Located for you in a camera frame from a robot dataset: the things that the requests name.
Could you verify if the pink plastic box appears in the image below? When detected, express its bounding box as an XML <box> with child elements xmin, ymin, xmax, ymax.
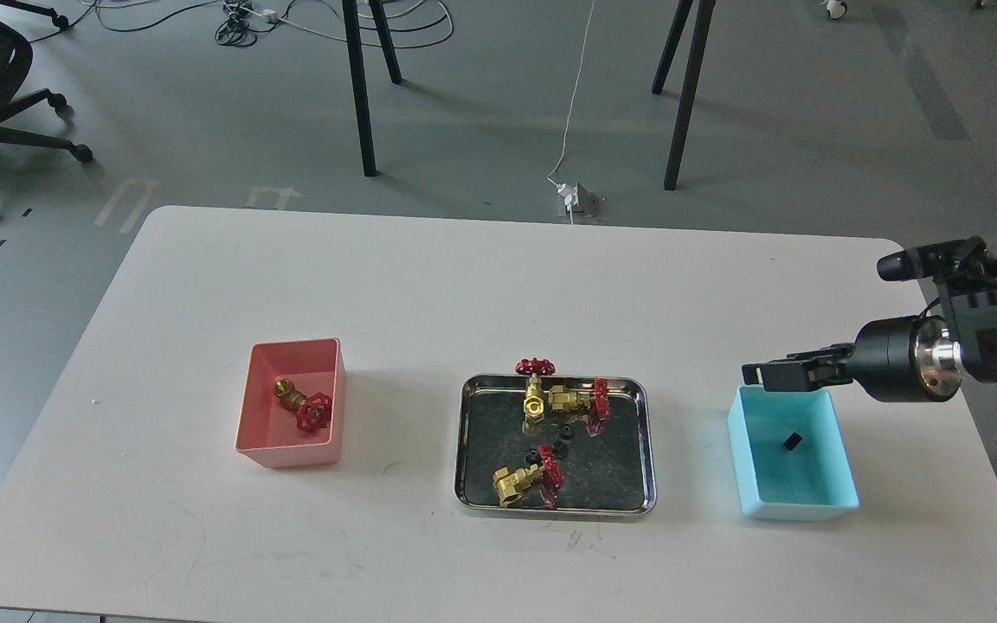
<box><xmin>235</xmin><ymin>337</ymin><xmax>345</xmax><ymax>469</ymax></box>

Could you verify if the white cable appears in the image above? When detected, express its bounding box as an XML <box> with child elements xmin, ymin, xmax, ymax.
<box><xmin>548</xmin><ymin>0</ymin><xmax>597</xmax><ymax>189</ymax></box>

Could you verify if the black tripod leg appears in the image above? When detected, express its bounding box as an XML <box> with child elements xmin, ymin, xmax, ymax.
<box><xmin>650</xmin><ymin>0</ymin><xmax>694</xmax><ymax>95</ymax></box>
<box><xmin>341</xmin><ymin>0</ymin><xmax>377</xmax><ymax>177</ymax></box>
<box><xmin>662</xmin><ymin>1</ymin><xmax>717</xmax><ymax>190</ymax></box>
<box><xmin>369</xmin><ymin>0</ymin><xmax>402</xmax><ymax>86</ymax></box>

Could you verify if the cable bundle on floor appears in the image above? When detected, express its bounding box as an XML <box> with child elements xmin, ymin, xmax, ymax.
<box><xmin>74</xmin><ymin>0</ymin><xmax>456</xmax><ymax>50</ymax></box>

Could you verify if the brass valve front red handle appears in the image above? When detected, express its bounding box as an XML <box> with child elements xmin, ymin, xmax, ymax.
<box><xmin>493</xmin><ymin>445</ymin><xmax>565</xmax><ymax>511</ymax></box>

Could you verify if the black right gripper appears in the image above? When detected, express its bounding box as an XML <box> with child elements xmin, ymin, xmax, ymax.
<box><xmin>743</xmin><ymin>343</ymin><xmax>855</xmax><ymax>393</ymax></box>

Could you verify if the brass valve lying red handle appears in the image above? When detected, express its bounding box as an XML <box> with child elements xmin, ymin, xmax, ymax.
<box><xmin>547</xmin><ymin>377</ymin><xmax>612</xmax><ymax>422</ymax></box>

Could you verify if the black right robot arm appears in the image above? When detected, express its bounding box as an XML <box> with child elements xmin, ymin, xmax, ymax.
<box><xmin>743</xmin><ymin>236</ymin><xmax>997</xmax><ymax>402</ymax></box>

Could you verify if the white power adapter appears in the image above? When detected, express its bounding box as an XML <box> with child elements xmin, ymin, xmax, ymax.
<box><xmin>556</xmin><ymin>183</ymin><xmax>607</xmax><ymax>225</ymax></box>

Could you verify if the blue plastic box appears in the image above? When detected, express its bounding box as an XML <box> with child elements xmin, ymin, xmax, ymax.
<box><xmin>727</xmin><ymin>385</ymin><xmax>859</xmax><ymax>521</ymax></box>

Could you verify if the brass valve red handle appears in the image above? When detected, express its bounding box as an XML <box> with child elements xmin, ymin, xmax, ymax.
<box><xmin>515</xmin><ymin>357</ymin><xmax>556</xmax><ymax>428</ymax></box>
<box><xmin>493</xmin><ymin>445</ymin><xmax>565</xmax><ymax>511</ymax></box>
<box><xmin>547</xmin><ymin>377</ymin><xmax>612</xmax><ymax>422</ymax></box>
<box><xmin>273</xmin><ymin>378</ymin><xmax>333</xmax><ymax>434</ymax></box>

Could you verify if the stainless steel tray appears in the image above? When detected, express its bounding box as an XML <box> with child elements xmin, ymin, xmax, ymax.
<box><xmin>454</xmin><ymin>375</ymin><xmax>656</xmax><ymax>517</ymax></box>

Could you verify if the brass valve upright red handle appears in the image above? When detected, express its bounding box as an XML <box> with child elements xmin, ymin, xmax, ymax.
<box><xmin>515</xmin><ymin>357</ymin><xmax>556</xmax><ymax>428</ymax></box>

